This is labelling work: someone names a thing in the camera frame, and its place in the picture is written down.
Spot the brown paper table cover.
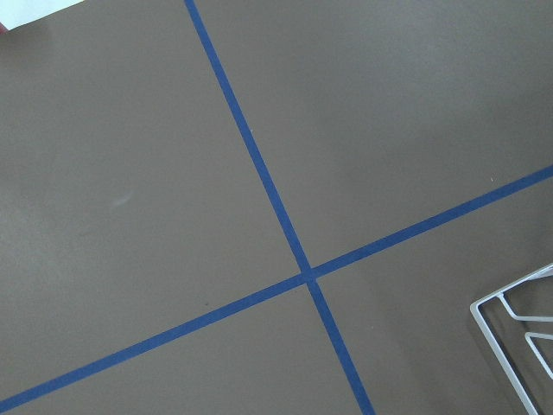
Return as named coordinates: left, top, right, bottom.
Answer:
left=1, top=1, right=552, bottom=414

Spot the white wire cup holder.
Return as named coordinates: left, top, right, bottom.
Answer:
left=470, top=265, right=552, bottom=414

